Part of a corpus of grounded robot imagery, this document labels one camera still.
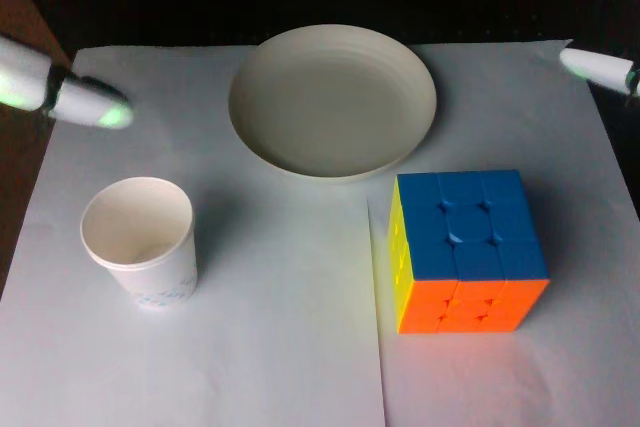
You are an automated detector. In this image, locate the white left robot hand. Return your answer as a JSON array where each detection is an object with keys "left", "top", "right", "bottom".
[{"left": 0, "top": 34, "right": 135, "bottom": 131}]

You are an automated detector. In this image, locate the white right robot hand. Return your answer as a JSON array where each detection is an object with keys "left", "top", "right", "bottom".
[{"left": 558, "top": 48, "right": 640, "bottom": 98}]

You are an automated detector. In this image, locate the white paper cup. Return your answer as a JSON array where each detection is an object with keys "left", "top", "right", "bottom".
[{"left": 80, "top": 176, "right": 199, "bottom": 315}]

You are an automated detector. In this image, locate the colourful puzzle cube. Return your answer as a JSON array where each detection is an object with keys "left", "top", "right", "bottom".
[{"left": 386, "top": 169, "right": 551, "bottom": 336}]

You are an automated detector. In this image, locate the round cream plate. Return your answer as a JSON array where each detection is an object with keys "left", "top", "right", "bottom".
[{"left": 227, "top": 24, "right": 440, "bottom": 186}]

